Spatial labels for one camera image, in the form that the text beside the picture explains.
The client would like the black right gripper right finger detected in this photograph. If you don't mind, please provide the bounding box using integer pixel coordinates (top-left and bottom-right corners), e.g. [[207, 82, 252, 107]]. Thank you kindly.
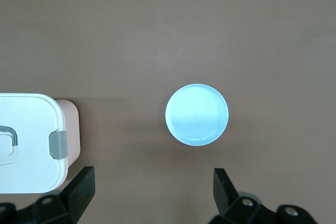
[[209, 167, 319, 224]]

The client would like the light blue round plate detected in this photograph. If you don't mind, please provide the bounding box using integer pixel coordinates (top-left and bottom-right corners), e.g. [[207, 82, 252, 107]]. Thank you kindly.
[[164, 83, 230, 147]]

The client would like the pink lunch box white lid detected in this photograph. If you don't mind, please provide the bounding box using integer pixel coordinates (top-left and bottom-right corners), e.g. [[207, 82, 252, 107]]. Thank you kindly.
[[0, 93, 80, 195]]

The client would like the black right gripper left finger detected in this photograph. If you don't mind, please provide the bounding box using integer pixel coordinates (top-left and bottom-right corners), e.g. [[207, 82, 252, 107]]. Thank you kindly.
[[0, 166, 96, 224]]

